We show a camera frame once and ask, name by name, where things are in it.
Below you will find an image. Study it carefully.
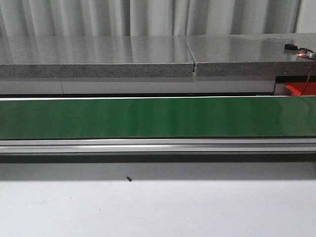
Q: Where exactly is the aluminium conveyor frame rail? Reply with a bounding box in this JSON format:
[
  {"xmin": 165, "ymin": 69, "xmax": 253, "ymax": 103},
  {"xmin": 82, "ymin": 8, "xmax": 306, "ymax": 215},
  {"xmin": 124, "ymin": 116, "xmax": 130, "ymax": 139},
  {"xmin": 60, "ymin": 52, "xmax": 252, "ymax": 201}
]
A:
[{"xmin": 0, "ymin": 138, "xmax": 316, "ymax": 163}]

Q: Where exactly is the small black sensor box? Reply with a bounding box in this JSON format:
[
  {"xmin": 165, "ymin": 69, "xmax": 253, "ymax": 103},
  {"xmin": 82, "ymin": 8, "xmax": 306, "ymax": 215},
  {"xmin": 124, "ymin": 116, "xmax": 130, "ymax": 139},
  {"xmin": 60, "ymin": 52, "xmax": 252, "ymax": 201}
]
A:
[{"xmin": 284, "ymin": 44, "xmax": 298, "ymax": 51}]

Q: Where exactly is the grey stone right slab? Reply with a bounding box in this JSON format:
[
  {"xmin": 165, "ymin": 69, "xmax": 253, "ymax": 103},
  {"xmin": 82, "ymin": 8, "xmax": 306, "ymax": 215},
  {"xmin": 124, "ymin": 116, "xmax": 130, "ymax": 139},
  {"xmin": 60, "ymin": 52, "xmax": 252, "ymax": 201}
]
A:
[{"xmin": 185, "ymin": 33, "xmax": 316, "ymax": 77}]

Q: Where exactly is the grey stone left slab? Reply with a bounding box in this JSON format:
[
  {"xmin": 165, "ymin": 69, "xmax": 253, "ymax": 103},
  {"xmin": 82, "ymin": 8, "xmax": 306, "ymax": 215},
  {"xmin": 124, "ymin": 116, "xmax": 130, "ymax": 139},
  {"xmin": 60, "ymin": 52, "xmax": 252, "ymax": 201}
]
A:
[{"xmin": 0, "ymin": 36, "xmax": 194, "ymax": 78}]

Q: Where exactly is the grey pleated curtain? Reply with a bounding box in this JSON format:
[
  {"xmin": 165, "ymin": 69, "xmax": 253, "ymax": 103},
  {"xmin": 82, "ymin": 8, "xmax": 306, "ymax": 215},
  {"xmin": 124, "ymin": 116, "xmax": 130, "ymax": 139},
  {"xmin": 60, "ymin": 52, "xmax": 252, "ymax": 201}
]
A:
[{"xmin": 0, "ymin": 0, "xmax": 301, "ymax": 37}]

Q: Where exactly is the red plastic bin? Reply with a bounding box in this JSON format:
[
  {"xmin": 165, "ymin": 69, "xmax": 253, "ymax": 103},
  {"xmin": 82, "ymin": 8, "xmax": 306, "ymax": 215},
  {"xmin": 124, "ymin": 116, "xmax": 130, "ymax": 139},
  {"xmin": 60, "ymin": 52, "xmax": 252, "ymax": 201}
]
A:
[{"xmin": 285, "ymin": 82, "xmax": 316, "ymax": 96}]

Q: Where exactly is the green conveyor belt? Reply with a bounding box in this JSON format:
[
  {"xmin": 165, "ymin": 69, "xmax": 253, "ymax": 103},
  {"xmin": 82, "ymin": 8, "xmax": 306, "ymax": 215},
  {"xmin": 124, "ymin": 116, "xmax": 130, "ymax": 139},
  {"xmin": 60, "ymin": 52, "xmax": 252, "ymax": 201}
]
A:
[{"xmin": 0, "ymin": 96, "xmax": 316, "ymax": 140}]

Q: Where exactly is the grey stone slab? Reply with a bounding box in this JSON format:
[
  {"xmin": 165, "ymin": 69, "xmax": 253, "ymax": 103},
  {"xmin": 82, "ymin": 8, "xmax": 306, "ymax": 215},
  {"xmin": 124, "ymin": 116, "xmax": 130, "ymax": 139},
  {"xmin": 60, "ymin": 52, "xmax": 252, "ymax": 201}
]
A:
[
  {"xmin": 185, "ymin": 33, "xmax": 316, "ymax": 77},
  {"xmin": 0, "ymin": 36, "xmax": 194, "ymax": 78}
]

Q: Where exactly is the green circuit board red LED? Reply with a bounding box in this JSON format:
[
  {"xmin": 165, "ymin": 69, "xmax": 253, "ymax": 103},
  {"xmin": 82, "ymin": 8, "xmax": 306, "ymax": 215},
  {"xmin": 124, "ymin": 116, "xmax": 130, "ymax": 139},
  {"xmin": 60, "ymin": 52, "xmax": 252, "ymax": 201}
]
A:
[{"xmin": 297, "ymin": 50, "xmax": 316, "ymax": 60}]

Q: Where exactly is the thin red wire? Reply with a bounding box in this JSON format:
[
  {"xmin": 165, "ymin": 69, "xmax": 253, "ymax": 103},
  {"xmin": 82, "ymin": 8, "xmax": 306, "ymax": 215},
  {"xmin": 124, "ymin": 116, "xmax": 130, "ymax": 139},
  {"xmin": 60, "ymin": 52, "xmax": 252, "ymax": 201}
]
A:
[{"xmin": 301, "ymin": 59, "xmax": 315, "ymax": 96}]

